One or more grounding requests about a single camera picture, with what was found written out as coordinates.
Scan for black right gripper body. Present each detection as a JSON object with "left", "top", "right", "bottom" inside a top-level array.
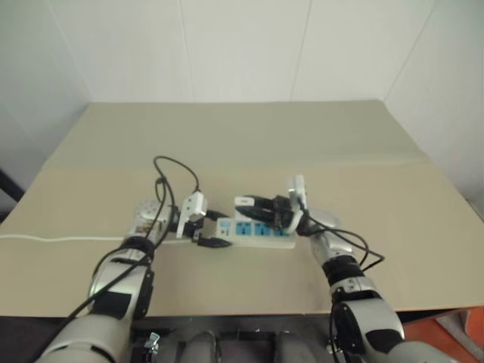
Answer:
[{"left": 272, "top": 194, "right": 300, "bottom": 230}]

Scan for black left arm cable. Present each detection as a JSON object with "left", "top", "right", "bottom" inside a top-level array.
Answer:
[{"left": 66, "top": 155, "right": 201, "bottom": 322}]

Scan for dark rounded shape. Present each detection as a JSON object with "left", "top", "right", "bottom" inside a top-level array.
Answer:
[{"left": 180, "top": 330, "right": 219, "bottom": 363}]

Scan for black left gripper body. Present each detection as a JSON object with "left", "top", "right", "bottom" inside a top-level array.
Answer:
[{"left": 187, "top": 215, "right": 209, "bottom": 244}]

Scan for black frame under table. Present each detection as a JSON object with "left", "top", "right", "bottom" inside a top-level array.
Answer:
[{"left": 130, "top": 312, "right": 336, "bottom": 363}]

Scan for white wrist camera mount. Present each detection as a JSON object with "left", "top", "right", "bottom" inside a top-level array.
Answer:
[
  {"left": 176, "top": 191, "right": 209, "bottom": 238},
  {"left": 284, "top": 174, "right": 308, "bottom": 234}
]

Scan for white charger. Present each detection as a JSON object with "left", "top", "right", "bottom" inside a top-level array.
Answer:
[{"left": 233, "top": 195, "right": 257, "bottom": 220}]

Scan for white power strip cord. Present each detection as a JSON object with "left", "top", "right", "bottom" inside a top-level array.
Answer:
[{"left": 0, "top": 234, "right": 178, "bottom": 244}]

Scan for small metal clip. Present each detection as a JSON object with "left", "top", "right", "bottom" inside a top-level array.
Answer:
[{"left": 144, "top": 331, "right": 163, "bottom": 356}]

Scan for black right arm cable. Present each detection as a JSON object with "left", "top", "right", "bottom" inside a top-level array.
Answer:
[{"left": 296, "top": 195, "right": 387, "bottom": 356}]

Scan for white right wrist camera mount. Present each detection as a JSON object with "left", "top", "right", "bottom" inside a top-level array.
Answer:
[{"left": 284, "top": 174, "right": 308, "bottom": 234}]

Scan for black slanted bar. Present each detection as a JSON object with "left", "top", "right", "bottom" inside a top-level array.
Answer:
[{"left": 0, "top": 166, "right": 23, "bottom": 215}]

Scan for orange box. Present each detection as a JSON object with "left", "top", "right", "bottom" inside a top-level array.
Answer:
[{"left": 399, "top": 305, "right": 484, "bottom": 363}]

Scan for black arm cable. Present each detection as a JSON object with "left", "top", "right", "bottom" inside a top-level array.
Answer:
[
  {"left": 66, "top": 155, "right": 201, "bottom": 322},
  {"left": 296, "top": 195, "right": 387, "bottom": 356}
]

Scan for white power strip blue sockets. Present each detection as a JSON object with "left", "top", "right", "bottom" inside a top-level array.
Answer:
[{"left": 175, "top": 214, "right": 296, "bottom": 251}]

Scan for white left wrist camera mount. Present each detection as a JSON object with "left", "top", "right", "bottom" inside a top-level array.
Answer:
[{"left": 176, "top": 191, "right": 209, "bottom": 238}]

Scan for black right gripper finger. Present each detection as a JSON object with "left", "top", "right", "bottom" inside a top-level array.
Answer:
[
  {"left": 247, "top": 194, "right": 278, "bottom": 209},
  {"left": 241, "top": 207, "right": 279, "bottom": 228}
]

